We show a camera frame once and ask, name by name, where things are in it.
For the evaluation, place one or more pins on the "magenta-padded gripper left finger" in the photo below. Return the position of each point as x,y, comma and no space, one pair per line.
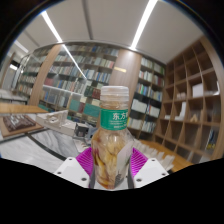
71,170

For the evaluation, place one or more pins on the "tall bookshelf wall with books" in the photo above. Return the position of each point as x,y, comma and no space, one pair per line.
86,73

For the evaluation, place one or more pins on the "dark grey building model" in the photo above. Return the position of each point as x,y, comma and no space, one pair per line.
83,130

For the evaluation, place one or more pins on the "wooden cubby shelf unit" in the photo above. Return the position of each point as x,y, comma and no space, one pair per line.
193,106

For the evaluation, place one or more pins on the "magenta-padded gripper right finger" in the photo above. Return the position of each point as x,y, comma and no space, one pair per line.
151,170

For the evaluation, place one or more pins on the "ceiling light strips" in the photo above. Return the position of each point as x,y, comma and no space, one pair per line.
143,23

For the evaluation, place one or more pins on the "long wooden slatted bench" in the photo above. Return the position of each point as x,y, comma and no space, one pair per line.
20,108

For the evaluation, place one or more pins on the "clear plastic bottle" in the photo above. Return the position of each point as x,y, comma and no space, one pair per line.
111,150

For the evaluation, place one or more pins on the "curved wooden slatted bench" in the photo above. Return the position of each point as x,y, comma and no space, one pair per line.
181,163

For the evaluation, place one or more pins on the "white building model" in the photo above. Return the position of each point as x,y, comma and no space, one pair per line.
55,120

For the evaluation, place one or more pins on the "brown architectural model board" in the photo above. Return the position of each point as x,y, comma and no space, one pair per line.
18,122

